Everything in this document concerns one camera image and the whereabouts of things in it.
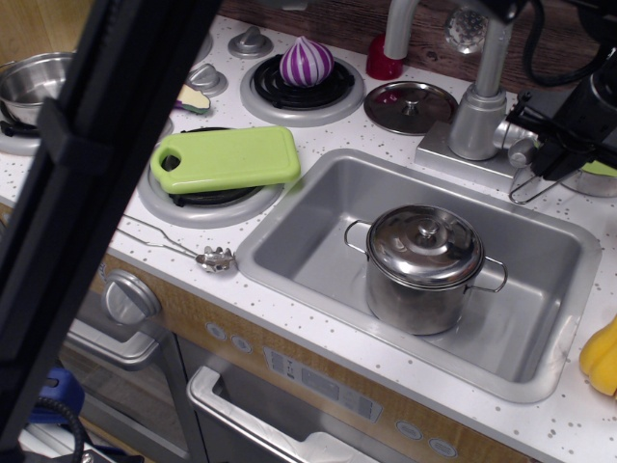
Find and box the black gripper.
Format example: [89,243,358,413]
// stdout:
[506,45,616,181]

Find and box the silver faucet lever handle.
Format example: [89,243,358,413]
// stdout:
[508,138,538,169]

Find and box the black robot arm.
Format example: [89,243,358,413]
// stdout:
[1,1,616,462]

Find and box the green plastic plate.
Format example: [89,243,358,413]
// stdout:
[580,161,617,177]

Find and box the silver toy faucet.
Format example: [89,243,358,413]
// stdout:
[383,0,536,193]

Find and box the steel pot lid on pot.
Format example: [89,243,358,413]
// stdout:
[366,204,485,289]

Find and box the clear crystal knob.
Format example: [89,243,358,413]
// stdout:
[444,7,489,55]

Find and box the loose steel pot lid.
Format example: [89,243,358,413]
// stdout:
[363,81,458,136]

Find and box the grey toy sink basin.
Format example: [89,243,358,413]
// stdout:
[237,150,602,403]

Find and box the red toy cup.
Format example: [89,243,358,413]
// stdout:
[365,34,404,81]

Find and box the yellow toy pepper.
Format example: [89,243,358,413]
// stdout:
[578,318,616,397]

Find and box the purple striped toy onion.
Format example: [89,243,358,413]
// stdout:
[279,36,335,88]

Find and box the back right stove burner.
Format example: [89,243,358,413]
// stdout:
[240,55,364,128]

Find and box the stove burner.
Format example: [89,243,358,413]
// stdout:
[1,103,40,156]
[240,55,364,128]
[137,127,288,229]

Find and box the grey stove knob top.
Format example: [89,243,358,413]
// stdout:
[228,26,274,59]

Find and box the grey stove knob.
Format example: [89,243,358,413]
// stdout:
[228,26,274,59]
[186,64,228,96]

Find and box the front stove burner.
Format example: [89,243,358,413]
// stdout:
[137,127,288,229]

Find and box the green plastic cutting board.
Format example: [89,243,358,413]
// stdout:
[149,125,301,195]

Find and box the grey stove knob middle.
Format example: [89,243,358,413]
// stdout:
[186,64,228,96]

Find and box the toy eggplant slice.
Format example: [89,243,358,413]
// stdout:
[174,85,210,115]

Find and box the grey oven dial knob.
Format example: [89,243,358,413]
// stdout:
[101,269,161,326]

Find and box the far left stove burner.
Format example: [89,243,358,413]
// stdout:
[1,103,40,156]

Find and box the steel bowl on left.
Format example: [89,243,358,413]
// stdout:
[1,52,74,126]

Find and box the steel saucepan with wire handle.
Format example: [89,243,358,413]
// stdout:
[508,168,616,204]

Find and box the black cable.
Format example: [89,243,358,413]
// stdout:
[523,0,617,87]

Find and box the steel pot with handles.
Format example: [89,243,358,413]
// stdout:
[344,219,508,337]

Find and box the metal wire pasta spoon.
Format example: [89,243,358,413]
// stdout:
[115,214,236,275]

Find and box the silver dishwasher door handle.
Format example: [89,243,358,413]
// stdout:
[186,367,374,462]

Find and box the silver oven door handle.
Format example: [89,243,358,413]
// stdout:
[67,320,160,371]

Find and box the blue clamp with black cable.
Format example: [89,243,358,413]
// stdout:
[26,366,87,463]

